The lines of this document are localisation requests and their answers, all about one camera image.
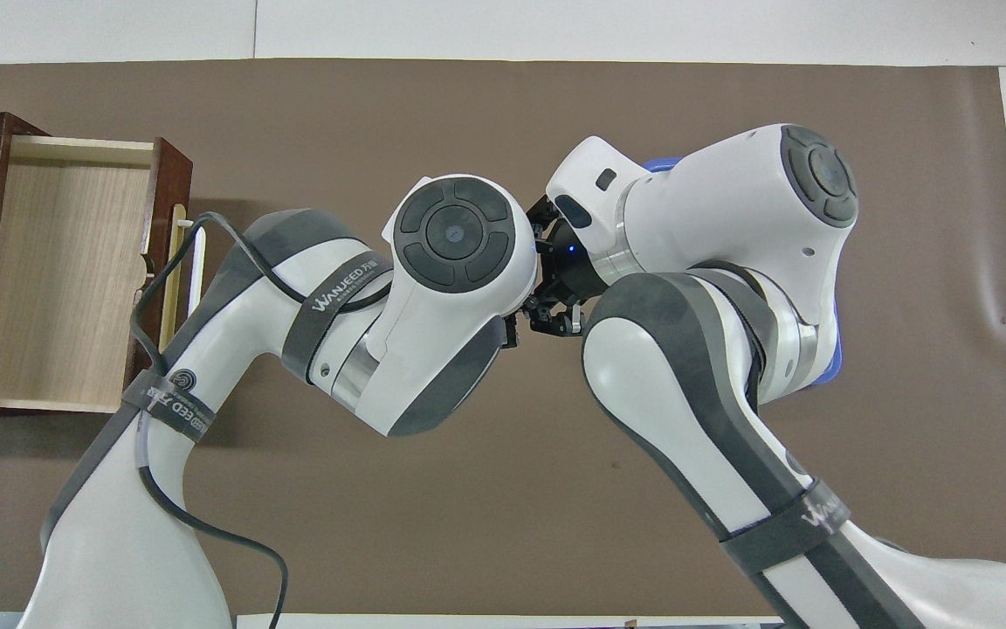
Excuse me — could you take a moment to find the white drawer handle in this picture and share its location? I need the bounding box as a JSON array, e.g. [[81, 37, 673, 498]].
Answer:
[[173, 218, 207, 317]]

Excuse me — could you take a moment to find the brown table mat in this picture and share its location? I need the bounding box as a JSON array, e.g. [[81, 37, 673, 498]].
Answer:
[[0, 59, 1006, 617]]

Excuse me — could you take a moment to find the dark wooden drawer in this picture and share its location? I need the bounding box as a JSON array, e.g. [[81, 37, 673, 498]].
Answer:
[[0, 135, 207, 413]]

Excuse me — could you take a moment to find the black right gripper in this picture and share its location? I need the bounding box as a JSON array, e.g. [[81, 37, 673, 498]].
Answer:
[[526, 197, 609, 302]]

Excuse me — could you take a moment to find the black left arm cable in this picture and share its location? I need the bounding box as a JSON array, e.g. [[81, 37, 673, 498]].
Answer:
[[130, 212, 395, 629]]

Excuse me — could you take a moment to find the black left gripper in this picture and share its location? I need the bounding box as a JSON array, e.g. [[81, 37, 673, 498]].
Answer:
[[503, 295, 589, 349]]

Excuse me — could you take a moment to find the blue plastic tray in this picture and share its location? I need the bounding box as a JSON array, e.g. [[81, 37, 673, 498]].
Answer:
[[643, 156, 844, 391]]

